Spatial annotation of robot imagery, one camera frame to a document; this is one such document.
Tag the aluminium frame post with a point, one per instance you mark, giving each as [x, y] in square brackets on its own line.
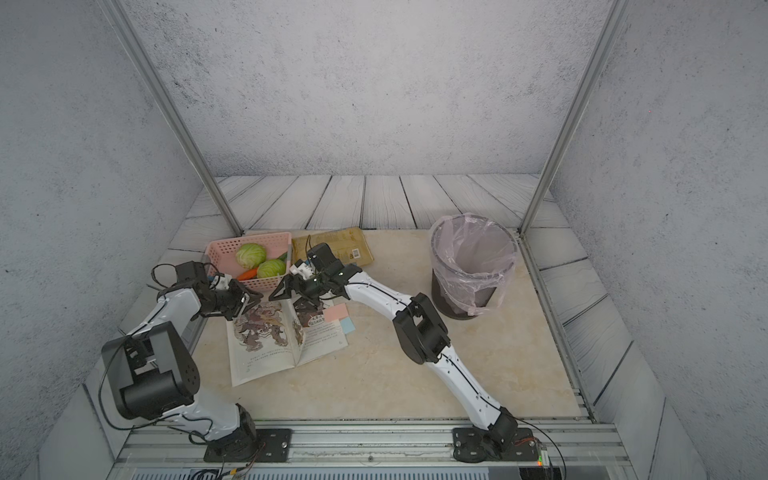
[131, 43]
[596, 64]

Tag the blue sticky note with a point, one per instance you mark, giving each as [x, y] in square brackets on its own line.
[347, 325]

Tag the black mesh trash bin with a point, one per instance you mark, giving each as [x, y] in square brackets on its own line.
[468, 270]

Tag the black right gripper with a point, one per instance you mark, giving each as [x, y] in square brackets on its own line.
[301, 299]

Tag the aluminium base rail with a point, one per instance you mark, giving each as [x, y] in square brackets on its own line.
[580, 447]

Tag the aluminium frame post right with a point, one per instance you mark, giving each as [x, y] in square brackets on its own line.
[596, 64]

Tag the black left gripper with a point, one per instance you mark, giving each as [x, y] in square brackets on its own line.
[241, 297]

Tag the large green cabbage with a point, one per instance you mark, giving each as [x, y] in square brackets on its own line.
[250, 255]

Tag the illustrated children's story book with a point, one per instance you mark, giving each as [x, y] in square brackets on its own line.
[276, 336]

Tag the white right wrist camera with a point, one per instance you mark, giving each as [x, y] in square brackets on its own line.
[303, 270]

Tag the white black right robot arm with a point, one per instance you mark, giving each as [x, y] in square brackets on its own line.
[420, 330]

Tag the pink sticky note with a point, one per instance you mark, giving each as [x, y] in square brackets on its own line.
[336, 313]

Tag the orange carrot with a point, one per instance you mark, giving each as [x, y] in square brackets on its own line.
[248, 275]

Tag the pink perforated plastic basket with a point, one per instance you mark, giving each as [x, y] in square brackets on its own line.
[221, 254]

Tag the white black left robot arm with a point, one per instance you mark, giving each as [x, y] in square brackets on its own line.
[153, 377]

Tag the pink plastic bin liner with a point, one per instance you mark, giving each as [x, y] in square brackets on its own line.
[474, 258]

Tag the aluminium frame post left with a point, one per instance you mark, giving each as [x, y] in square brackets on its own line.
[131, 43]

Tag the small green cabbage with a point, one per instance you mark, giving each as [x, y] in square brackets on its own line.
[271, 268]

